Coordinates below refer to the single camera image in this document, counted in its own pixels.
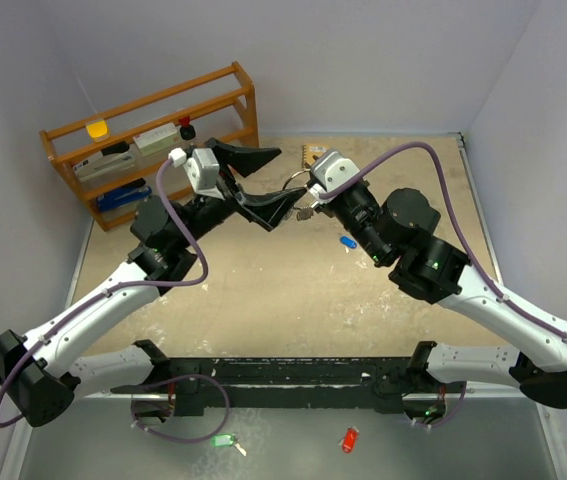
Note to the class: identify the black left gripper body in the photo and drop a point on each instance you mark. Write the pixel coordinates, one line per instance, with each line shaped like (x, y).
(206, 214)

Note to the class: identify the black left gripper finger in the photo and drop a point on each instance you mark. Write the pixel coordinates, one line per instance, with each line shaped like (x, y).
(241, 160)
(268, 210)

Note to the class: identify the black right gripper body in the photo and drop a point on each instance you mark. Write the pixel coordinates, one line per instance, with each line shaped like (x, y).
(356, 216)

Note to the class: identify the silver key bunch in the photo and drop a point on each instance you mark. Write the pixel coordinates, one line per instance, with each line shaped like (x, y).
(299, 213)

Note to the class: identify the blue capped key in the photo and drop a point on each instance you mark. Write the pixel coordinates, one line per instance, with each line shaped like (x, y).
(348, 243)

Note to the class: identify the large metal keyring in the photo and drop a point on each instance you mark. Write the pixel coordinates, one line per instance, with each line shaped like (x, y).
(293, 177)

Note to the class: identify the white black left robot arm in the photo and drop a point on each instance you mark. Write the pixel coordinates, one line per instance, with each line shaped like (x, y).
(43, 371)

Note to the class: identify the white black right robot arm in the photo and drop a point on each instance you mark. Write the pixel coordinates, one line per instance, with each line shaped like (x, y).
(534, 359)

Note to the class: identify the blue stapler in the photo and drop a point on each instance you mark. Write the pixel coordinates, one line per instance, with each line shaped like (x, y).
(123, 195)

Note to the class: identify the tan spiral notebook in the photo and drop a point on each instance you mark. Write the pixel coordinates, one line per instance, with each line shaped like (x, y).
(310, 153)

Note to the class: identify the red black stamp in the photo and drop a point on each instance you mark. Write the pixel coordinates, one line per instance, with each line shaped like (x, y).
(187, 131)

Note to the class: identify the wooden shelf rack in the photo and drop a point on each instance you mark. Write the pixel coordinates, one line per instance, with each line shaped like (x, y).
(241, 99)

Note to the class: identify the white black stapler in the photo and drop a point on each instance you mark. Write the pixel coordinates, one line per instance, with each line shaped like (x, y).
(115, 158)

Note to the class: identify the white cardboard box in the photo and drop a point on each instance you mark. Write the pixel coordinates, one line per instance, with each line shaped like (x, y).
(157, 139)

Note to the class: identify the yellow lidded jar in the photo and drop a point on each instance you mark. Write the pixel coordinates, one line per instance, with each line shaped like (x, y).
(98, 130)

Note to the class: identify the red key tag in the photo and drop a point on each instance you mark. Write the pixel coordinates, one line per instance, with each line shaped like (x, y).
(348, 442)

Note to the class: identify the green key tag with key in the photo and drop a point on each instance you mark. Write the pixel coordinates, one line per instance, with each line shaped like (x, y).
(228, 440)

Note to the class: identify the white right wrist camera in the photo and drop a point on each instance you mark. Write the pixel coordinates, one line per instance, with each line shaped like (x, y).
(329, 172)

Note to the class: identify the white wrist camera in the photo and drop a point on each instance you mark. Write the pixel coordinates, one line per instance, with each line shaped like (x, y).
(201, 168)
(329, 172)

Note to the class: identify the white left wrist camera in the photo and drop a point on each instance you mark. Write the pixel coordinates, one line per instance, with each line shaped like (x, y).
(201, 168)

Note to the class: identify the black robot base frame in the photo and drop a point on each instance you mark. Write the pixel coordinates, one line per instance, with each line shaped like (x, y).
(381, 384)

